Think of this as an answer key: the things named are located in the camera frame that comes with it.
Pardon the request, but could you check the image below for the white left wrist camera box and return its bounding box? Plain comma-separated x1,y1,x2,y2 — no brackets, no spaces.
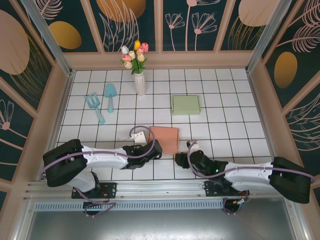
129,131,146,145

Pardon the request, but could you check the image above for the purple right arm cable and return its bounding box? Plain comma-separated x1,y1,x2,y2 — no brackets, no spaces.
187,141,316,215

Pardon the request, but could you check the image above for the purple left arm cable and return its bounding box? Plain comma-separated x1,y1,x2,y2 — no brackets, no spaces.
39,125,156,217

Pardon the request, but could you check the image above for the teal garden trowel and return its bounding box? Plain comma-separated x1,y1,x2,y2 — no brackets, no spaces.
104,83,118,114

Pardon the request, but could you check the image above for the white ribbed vase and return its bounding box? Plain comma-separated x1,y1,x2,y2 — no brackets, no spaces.
134,72,147,96

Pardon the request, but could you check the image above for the grey slotted cable duct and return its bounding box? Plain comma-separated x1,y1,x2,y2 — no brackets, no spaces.
33,201,226,212

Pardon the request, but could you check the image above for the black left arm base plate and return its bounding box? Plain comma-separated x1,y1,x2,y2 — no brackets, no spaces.
71,182,118,200

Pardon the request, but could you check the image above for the aluminium frame post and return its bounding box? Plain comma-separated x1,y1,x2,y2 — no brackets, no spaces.
21,0,76,77
244,0,293,73

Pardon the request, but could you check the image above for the aluminium mounting rail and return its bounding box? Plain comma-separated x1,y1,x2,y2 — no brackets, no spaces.
23,177,298,201

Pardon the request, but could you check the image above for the teal garden fork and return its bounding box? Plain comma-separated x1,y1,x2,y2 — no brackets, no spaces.
84,92,106,125

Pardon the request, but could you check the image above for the green paper box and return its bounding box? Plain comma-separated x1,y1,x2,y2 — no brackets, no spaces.
171,95,202,116

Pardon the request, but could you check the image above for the artificial tulip bouquet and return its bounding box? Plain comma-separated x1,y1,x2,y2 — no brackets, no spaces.
120,39,150,75

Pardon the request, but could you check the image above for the orange paper box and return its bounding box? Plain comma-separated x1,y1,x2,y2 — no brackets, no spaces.
148,126,180,155

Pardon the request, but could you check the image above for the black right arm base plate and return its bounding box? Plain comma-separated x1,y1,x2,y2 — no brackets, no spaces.
204,180,251,197

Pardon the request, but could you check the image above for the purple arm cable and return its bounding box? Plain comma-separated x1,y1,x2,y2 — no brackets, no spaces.
187,141,316,215
39,125,156,217

